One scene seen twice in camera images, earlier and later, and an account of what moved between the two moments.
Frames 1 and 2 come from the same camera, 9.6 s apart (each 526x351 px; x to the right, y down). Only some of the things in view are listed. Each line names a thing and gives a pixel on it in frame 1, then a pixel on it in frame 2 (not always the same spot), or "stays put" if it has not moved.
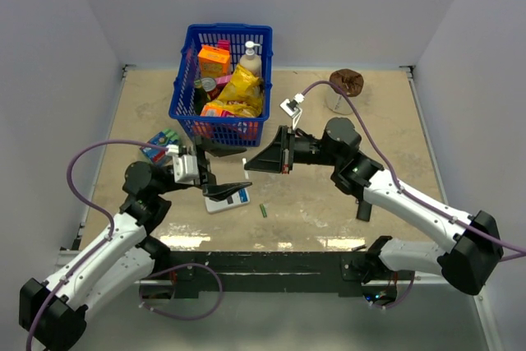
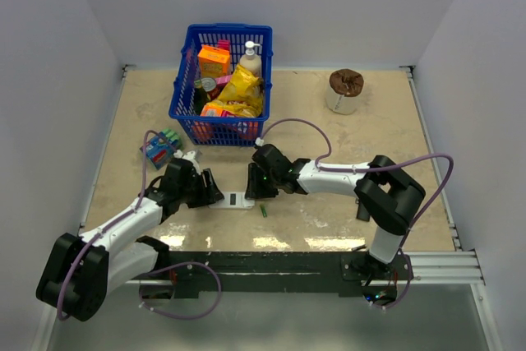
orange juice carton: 214,62 stays put
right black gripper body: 289,143 -> 275,179
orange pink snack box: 215,111 stays put
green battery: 264,210 stays put
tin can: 209,85 stays put
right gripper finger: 270,159 -> 259,186
